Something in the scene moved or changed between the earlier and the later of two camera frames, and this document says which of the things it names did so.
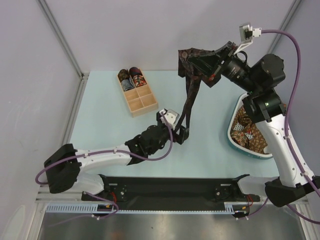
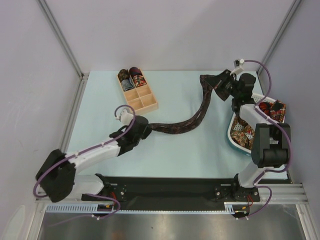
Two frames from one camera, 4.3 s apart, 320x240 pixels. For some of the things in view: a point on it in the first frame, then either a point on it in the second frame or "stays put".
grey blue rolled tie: x=127 y=84 stays put
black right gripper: x=223 y=61 -> x=222 y=83
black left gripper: x=179 y=138 -> x=147 y=131
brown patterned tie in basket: x=244 y=133 stays put
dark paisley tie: x=193 y=74 -> x=190 y=122
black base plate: x=171 y=191 stays put
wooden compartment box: x=140 y=99 stays put
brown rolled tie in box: x=123 y=74 stays put
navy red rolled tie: x=135 y=71 stays put
